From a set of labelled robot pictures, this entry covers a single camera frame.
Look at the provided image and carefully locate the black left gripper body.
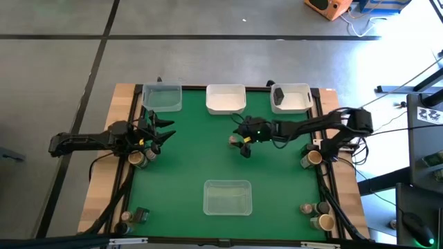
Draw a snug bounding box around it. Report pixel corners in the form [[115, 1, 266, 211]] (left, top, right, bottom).
[[129, 116, 161, 152]]

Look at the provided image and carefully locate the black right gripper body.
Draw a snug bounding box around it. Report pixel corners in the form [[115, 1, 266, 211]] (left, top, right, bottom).
[[237, 116, 275, 145]]

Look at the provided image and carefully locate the cork-lid spice jar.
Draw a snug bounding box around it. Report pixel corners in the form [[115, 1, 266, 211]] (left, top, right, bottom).
[[300, 150, 323, 169], [309, 213, 336, 232], [127, 150, 150, 170]]

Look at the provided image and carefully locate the green spice tin black lid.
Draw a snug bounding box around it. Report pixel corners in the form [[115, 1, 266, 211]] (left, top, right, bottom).
[[133, 206, 151, 224], [300, 143, 320, 156], [272, 87, 285, 107]]

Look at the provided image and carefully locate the black-lid spice jar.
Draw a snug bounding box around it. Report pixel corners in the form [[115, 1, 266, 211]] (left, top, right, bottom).
[[114, 221, 134, 236], [144, 143, 162, 163], [312, 201, 332, 215]]

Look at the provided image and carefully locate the frosted clear plastic bin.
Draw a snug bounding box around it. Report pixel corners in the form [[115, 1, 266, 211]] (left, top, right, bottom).
[[141, 82, 183, 113]]

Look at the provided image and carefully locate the white plastic bin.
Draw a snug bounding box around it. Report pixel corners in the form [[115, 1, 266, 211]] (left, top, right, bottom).
[[205, 84, 247, 116], [269, 82, 314, 115]]

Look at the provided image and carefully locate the green table mat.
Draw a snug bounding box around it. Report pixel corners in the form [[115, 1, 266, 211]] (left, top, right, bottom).
[[123, 89, 328, 241]]

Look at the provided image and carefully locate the large clear plastic bin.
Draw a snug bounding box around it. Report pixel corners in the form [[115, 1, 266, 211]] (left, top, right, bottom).
[[202, 178, 253, 216]]

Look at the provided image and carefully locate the dark grey floor object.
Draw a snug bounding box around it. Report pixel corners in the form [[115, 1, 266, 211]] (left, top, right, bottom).
[[0, 147, 27, 163]]

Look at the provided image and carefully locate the black stand base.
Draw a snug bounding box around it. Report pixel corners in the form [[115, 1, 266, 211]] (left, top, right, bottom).
[[375, 67, 443, 108]]

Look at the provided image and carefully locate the orange speaker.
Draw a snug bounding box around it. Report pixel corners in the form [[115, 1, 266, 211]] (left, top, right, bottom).
[[304, 0, 354, 21]]

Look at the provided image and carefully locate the black low desk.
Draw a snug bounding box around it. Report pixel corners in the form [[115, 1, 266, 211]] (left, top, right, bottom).
[[395, 182, 443, 248]]

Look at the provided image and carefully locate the white printed paper sheet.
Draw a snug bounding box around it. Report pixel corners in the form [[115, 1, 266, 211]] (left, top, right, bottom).
[[417, 106, 443, 125]]

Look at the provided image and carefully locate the blue box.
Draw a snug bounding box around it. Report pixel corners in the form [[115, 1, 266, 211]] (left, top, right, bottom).
[[358, 0, 413, 15]]

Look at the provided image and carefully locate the black computer mouse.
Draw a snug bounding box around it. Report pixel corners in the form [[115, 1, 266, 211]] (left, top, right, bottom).
[[401, 211, 436, 248]]

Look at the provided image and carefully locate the black table frame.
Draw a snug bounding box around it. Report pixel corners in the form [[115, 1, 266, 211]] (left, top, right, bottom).
[[103, 84, 371, 248]]

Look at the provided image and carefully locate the black left arm cable bundle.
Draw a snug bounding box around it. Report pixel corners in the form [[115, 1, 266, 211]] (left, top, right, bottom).
[[82, 165, 134, 236]]

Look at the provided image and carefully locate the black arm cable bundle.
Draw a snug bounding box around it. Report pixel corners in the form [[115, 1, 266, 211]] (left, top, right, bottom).
[[82, 165, 134, 236], [316, 162, 373, 241]]

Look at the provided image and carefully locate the silver bracket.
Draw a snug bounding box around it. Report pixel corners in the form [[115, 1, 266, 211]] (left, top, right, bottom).
[[300, 241, 342, 249], [109, 237, 149, 246]]

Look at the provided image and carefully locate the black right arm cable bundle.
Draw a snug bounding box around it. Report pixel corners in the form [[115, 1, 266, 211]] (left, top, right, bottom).
[[316, 162, 373, 241]]

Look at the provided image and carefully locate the white floor cable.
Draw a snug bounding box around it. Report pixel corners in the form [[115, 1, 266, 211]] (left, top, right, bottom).
[[341, 13, 388, 38]]

